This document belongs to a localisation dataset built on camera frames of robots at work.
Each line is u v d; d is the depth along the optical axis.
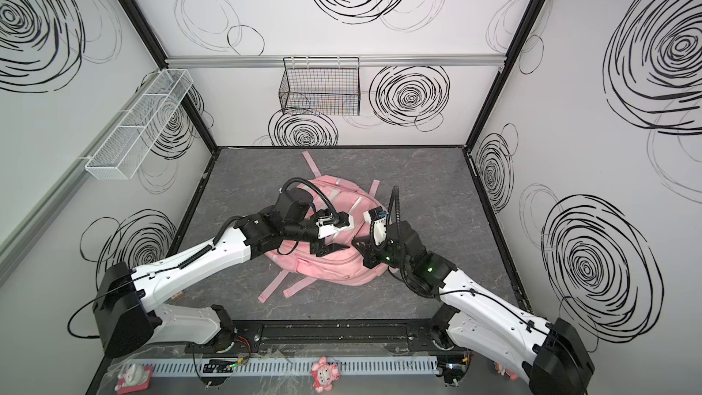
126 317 0.38
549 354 0.40
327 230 0.62
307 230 0.63
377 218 0.67
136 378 0.62
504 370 0.68
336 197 0.91
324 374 0.66
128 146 0.75
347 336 0.75
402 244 0.56
